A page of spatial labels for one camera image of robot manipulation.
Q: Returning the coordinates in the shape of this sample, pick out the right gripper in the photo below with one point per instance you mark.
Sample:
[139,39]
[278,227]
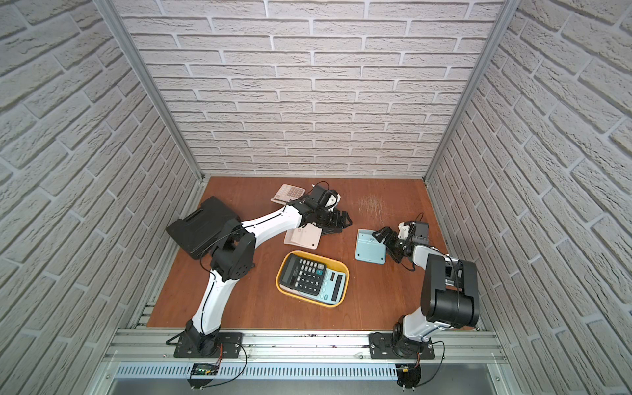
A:
[389,243]

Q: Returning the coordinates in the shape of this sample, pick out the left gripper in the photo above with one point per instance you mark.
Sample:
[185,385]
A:
[331,217]

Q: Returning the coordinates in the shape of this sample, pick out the light blue calculator face down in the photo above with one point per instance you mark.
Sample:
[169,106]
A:
[368,249]

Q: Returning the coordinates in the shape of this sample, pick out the black calculator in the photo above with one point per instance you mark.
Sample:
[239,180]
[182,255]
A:
[303,275]

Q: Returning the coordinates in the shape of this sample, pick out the light blue calculator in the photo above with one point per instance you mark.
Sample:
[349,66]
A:
[333,287]

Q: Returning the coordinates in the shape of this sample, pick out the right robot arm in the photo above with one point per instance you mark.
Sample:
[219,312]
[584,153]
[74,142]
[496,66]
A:
[449,295]

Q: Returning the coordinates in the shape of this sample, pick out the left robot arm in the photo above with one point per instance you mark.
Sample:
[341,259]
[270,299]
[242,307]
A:
[231,244]

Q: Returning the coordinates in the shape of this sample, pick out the pink calculator face down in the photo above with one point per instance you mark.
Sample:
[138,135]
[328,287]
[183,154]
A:
[305,237]

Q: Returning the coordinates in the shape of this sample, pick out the yellow storage tray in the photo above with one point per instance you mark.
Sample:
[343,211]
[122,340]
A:
[330,263]

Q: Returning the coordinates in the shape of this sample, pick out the small pink calculator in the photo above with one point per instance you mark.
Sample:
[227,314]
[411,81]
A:
[287,193]

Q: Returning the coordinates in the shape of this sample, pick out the black tool case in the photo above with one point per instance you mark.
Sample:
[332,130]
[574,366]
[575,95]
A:
[196,232]

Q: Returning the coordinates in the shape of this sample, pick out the left controller board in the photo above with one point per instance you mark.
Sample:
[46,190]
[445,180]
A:
[204,369]

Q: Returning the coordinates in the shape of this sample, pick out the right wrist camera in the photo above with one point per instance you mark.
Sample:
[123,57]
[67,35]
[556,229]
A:
[405,229]

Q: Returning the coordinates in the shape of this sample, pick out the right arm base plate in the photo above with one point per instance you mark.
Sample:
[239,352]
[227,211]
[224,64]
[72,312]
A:
[383,346]

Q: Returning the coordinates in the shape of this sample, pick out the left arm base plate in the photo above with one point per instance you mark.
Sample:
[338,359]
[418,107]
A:
[221,344]

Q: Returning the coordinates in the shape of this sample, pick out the aluminium rail frame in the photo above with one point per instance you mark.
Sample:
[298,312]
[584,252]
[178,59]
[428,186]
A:
[148,354]

